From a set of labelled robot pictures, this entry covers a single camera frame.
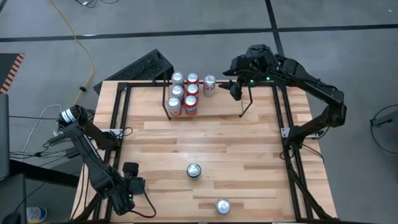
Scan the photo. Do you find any black cable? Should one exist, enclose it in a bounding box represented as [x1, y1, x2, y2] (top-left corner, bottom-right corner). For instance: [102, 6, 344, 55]
[9, 115, 52, 121]
[73, 0, 122, 9]
[9, 149, 68, 160]
[70, 146, 103, 220]

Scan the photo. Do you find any silver red-logo soda can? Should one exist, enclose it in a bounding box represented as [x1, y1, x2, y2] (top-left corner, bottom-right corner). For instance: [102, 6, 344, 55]
[167, 96, 183, 118]
[171, 71, 185, 86]
[203, 74, 217, 98]
[170, 84, 185, 99]
[215, 198, 232, 216]

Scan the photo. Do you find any white blue yellow packet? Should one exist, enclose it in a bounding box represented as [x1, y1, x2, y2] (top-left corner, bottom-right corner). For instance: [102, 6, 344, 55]
[26, 206, 48, 224]

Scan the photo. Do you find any black round fan stand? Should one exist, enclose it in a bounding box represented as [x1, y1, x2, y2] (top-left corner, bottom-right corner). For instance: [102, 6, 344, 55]
[369, 104, 398, 162]

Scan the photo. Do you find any black perforated metal case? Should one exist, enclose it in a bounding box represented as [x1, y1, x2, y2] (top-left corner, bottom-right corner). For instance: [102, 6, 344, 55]
[93, 49, 177, 95]

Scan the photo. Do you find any white cable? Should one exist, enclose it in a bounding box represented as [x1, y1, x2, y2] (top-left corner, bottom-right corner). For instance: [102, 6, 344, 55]
[21, 104, 63, 153]

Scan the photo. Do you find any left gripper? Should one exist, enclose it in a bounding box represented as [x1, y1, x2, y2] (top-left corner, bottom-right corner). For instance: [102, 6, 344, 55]
[122, 161, 147, 196]

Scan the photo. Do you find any black aluminium table frame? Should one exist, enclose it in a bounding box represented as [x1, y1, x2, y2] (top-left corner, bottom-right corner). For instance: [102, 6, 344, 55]
[70, 80, 338, 224]

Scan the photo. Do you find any red soda can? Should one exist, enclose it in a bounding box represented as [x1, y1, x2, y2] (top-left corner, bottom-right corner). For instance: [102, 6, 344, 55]
[185, 83, 200, 97]
[186, 72, 200, 85]

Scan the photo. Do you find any grey power strip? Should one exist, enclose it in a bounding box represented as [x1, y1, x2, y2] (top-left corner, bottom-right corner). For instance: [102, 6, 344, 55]
[46, 129, 77, 147]

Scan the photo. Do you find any yellow cable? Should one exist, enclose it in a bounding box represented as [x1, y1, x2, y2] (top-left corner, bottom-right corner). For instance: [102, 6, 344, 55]
[49, 0, 94, 144]

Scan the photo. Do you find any black orange striped floor mat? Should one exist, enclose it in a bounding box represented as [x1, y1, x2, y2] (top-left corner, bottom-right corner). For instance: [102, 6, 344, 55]
[0, 52, 25, 95]

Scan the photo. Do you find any green Sprite can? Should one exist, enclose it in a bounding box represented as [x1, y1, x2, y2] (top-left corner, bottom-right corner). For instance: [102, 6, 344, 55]
[186, 162, 202, 180]

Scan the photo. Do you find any black flat floor bar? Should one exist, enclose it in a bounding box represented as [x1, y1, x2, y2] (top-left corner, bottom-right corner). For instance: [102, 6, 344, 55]
[9, 159, 80, 189]

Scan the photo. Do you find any black wire shelf rack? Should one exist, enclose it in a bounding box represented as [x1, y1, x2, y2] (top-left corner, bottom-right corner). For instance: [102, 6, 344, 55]
[160, 70, 254, 121]

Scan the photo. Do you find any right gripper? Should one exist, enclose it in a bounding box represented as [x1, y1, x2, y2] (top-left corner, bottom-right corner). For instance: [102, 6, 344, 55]
[218, 45, 279, 101]

